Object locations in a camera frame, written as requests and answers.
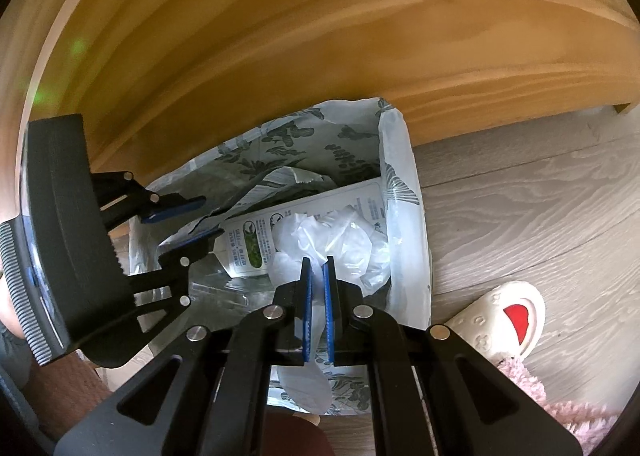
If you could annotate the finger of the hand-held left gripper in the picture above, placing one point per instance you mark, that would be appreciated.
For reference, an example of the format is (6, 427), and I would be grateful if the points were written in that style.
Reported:
(175, 208)
(172, 261)

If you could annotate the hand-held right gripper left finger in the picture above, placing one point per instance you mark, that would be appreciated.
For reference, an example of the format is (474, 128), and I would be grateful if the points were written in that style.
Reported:
(306, 316)

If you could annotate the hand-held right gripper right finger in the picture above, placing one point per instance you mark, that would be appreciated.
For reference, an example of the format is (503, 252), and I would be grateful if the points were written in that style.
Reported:
(330, 316)

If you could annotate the clear plastic cup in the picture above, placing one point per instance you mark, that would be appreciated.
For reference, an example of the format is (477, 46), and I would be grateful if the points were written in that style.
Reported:
(220, 291)

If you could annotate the white plastic bag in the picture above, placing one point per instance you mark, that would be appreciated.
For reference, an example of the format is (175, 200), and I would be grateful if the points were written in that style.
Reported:
(340, 241)

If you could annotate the white milk carton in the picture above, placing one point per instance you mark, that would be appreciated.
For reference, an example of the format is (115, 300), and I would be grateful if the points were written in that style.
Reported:
(250, 241)

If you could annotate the floral plastic-lined trash bin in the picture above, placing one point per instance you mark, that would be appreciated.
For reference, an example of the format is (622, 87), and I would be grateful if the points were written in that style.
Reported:
(400, 236)

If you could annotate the white red slipper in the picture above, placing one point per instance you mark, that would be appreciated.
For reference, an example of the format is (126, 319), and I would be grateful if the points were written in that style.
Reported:
(500, 316)

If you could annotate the person's right leg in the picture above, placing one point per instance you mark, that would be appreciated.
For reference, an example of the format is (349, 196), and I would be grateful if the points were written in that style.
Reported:
(550, 416)

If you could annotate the wooden bed frame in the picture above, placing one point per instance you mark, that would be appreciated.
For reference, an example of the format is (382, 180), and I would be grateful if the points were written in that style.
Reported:
(300, 60)

